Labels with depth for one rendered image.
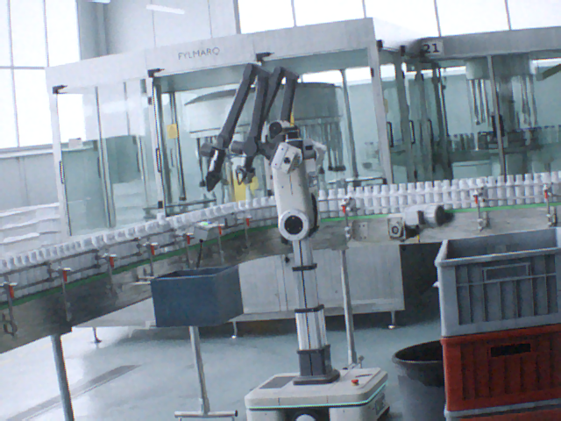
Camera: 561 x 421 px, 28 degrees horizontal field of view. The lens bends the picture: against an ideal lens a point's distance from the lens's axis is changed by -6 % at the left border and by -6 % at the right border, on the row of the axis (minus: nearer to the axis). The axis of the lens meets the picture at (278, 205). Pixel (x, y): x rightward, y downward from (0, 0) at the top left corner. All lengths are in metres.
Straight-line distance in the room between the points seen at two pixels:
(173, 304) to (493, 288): 2.21
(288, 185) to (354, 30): 3.16
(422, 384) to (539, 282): 1.12
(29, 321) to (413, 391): 1.50
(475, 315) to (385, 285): 5.55
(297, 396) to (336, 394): 0.20
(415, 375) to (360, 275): 4.61
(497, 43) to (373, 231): 3.90
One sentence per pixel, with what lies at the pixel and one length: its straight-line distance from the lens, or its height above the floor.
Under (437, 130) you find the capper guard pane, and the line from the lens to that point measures 10.58.
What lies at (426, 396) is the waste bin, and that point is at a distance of 4.28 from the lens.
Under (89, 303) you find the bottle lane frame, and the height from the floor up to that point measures 0.89.
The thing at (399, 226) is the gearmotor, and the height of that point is 0.93.
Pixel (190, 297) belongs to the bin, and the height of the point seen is 0.86.
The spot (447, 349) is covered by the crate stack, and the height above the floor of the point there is 0.85.
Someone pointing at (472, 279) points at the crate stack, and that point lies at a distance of 3.27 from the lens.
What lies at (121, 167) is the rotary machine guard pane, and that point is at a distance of 9.45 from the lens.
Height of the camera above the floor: 1.48
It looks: 3 degrees down
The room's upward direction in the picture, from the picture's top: 6 degrees counter-clockwise
